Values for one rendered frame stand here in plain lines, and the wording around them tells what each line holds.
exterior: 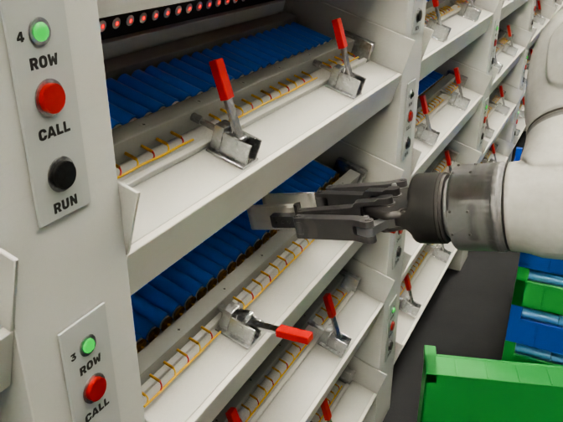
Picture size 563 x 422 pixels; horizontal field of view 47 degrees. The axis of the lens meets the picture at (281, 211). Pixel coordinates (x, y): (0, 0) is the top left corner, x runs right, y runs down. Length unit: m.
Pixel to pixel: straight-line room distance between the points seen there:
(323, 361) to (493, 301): 0.85
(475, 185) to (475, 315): 1.04
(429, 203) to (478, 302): 1.07
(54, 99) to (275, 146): 0.30
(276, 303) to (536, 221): 0.29
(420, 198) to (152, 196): 0.28
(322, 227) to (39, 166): 0.39
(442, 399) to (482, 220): 0.57
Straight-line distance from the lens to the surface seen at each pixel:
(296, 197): 0.77
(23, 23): 0.35
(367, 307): 1.08
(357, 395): 1.19
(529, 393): 1.16
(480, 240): 0.66
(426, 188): 0.67
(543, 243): 0.64
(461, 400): 1.16
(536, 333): 1.29
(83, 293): 0.42
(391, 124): 0.98
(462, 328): 1.61
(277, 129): 0.66
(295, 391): 0.90
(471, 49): 1.65
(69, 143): 0.38
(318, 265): 0.80
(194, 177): 0.54
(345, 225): 0.67
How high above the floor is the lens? 0.89
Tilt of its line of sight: 25 degrees down
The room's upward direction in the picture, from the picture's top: straight up
